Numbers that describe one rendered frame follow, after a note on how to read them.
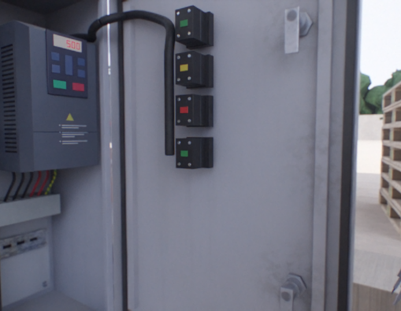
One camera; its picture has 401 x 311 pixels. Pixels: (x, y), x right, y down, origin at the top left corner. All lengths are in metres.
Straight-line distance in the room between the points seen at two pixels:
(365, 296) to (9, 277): 1.38
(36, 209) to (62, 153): 0.16
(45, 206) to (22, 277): 0.16
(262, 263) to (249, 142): 0.17
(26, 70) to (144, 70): 0.18
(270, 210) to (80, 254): 0.42
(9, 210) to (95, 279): 0.21
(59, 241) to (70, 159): 0.26
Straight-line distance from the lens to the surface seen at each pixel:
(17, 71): 0.55
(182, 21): 0.46
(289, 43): 0.40
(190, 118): 0.43
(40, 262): 0.77
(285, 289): 0.43
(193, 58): 0.44
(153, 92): 0.55
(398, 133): 2.73
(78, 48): 0.58
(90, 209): 0.65
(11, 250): 0.73
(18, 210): 0.65
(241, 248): 0.48
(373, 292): 1.64
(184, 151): 0.43
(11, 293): 0.76
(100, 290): 0.69
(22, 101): 0.54
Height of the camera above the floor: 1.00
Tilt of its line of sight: 4 degrees down
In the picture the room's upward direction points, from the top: straight up
